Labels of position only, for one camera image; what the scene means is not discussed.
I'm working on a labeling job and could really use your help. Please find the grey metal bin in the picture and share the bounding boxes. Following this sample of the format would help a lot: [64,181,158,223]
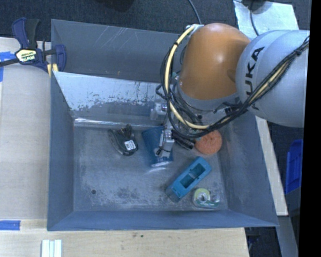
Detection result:
[39,19,290,244]

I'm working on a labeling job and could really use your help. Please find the black cylinder on white bracket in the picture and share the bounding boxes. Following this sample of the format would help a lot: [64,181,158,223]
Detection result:
[172,134,196,151]

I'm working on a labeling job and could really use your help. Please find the teal rectangular box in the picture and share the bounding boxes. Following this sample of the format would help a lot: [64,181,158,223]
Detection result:
[164,154,213,205]

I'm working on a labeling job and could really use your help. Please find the green tape dispenser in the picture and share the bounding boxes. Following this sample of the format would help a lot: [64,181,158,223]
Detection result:
[192,187,222,210]

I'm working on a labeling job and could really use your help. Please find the blue plastic cup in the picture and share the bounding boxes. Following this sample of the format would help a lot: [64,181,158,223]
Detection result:
[140,124,176,169]

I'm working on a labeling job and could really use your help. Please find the orange round sponge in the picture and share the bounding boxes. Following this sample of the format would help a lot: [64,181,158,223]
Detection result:
[193,129,223,157]

